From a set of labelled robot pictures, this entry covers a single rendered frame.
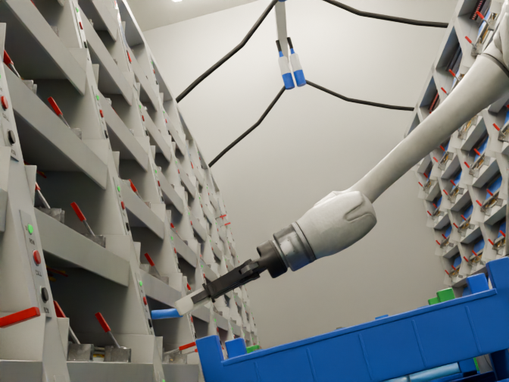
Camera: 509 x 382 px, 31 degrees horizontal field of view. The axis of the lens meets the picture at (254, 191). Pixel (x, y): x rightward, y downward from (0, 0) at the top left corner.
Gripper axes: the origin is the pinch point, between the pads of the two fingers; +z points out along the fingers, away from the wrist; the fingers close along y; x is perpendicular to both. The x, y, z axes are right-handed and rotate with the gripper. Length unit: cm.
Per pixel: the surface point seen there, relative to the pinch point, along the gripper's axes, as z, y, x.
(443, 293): -34, 69, 23
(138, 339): 10.4, 20.4, 3.8
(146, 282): 6.4, 1.8, -7.8
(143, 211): 1.8, -18.8, -26.0
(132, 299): 8.1, 20.1, -3.1
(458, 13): -142, -185, -76
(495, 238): -124, -259, 12
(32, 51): 2, 36, -48
